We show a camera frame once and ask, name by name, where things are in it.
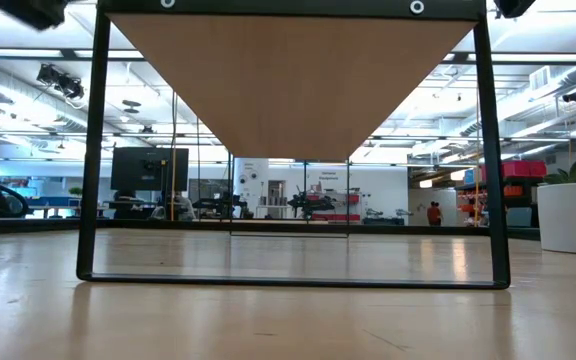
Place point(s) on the person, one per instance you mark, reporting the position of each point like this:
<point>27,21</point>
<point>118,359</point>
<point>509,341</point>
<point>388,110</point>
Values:
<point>434,214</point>

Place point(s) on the white planter pot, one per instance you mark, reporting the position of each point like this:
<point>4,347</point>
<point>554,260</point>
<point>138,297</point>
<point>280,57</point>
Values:
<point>573,217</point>

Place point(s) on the black monitor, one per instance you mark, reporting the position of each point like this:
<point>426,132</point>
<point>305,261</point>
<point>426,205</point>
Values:
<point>133,167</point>

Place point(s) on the black aluminium rig frame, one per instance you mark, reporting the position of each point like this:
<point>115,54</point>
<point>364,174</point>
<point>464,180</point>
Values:
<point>418,230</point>

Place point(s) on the black ceiling camera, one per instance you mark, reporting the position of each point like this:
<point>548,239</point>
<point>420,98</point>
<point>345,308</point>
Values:
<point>574,95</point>

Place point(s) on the black ceiling spotlights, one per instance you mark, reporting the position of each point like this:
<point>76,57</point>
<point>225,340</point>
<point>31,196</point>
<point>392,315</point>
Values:
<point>60,82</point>

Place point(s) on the red storage bins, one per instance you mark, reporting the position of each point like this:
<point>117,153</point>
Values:
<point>523,168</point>

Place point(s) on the storage rack with bins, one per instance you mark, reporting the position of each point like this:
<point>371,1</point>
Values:
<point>513,191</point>

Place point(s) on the green plant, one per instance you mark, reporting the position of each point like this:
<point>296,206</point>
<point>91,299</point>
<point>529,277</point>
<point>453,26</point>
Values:
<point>575,172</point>

